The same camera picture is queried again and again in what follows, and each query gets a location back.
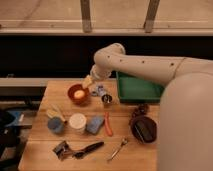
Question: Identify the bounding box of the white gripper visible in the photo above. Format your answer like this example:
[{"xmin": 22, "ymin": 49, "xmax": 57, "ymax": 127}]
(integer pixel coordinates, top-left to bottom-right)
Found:
[{"xmin": 82, "ymin": 65, "xmax": 108, "ymax": 89}]

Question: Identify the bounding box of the yellow-orange apple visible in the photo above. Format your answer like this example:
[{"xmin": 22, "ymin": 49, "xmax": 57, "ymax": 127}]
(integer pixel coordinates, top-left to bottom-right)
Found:
[{"xmin": 74, "ymin": 90, "xmax": 85, "ymax": 99}]

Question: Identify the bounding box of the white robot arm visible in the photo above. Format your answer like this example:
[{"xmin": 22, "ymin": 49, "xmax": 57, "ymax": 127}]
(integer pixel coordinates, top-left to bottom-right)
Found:
[{"xmin": 83, "ymin": 43, "xmax": 213, "ymax": 171}]

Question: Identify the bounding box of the green plastic tray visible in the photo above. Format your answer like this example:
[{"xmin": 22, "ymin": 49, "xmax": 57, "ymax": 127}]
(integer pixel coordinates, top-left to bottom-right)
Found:
[{"xmin": 116, "ymin": 72, "xmax": 164, "ymax": 103}]

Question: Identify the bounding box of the blue-white small object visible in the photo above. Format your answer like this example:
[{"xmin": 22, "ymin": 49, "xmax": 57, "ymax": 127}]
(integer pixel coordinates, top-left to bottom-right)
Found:
[{"xmin": 91, "ymin": 85, "xmax": 106, "ymax": 97}]

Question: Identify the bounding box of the red bowl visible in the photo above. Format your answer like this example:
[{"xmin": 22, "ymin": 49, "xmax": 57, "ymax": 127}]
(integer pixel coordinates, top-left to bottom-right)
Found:
[{"xmin": 68, "ymin": 84, "xmax": 89, "ymax": 105}]

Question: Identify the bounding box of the small metal cup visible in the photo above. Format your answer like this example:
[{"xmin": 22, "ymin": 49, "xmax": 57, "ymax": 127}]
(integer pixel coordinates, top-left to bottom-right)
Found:
[{"xmin": 101, "ymin": 94, "xmax": 112, "ymax": 106}]

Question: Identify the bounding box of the white round container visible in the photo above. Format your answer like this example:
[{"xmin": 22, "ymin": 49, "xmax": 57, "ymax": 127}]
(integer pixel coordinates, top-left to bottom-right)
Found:
[{"xmin": 69, "ymin": 113, "xmax": 87, "ymax": 134}]

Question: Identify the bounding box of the blue sponge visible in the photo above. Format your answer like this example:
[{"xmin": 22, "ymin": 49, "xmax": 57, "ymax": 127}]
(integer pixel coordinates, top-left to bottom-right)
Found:
[{"xmin": 86, "ymin": 116, "xmax": 104, "ymax": 135}]

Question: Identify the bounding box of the orange carrot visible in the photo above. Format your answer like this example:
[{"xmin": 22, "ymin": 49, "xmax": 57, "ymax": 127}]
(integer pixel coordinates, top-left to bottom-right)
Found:
[{"xmin": 104, "ymin": 112, "xmax": 113, "ymax": 136}]

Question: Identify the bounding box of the blue cup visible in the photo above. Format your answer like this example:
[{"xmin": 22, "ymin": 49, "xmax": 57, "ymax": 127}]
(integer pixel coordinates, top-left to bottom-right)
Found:
[{"xmin": 47, "ymin": 117, "xmax": 64, "ymax": 134}]

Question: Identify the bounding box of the bunch of red grapes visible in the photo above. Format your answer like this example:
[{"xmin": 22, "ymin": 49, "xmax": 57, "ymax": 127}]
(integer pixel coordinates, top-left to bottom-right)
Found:
[{"xmin": 132, "ymin": 103, "xmax": 149, "ymax": 118}]

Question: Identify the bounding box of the metal fork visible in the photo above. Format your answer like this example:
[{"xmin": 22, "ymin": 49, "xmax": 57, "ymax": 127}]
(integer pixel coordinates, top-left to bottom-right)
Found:
[{"xmin": 107, "ymin": 138, "xmax": 129, "ymax": 162}]

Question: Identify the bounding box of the dark brown bowl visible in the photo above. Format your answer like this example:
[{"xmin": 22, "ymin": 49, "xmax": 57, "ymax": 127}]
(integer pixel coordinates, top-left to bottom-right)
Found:
[{"xmin": 130, "ymin": 116, "xmax": 157, "ymax": 143}]

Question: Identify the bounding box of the metal clip tool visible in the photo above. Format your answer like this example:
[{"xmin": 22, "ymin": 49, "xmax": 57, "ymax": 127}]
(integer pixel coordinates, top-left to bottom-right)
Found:
[{"xmin": 53, "ymin": 141, "xmax": 73, "ymax": 160}]

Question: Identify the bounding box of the dark equipment at left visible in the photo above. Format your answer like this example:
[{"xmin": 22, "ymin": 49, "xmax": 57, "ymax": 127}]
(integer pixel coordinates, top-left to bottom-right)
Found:
[{"xmin": 0, "ymin": 108, "xmax": 35, "ymax": 171}]

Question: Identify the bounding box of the wooden-handled brush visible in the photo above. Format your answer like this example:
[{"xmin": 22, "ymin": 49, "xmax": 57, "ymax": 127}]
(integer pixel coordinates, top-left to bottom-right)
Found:
[{"xmin": 46, "ymin": 105, "xmax": 67, "ymax": 123}]

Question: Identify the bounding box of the black-handled tool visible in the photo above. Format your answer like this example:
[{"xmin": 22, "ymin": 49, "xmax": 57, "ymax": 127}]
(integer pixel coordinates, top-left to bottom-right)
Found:
[{"xmin": 73, "ymin": 141, "xmax": 104, "ymax": 159}]

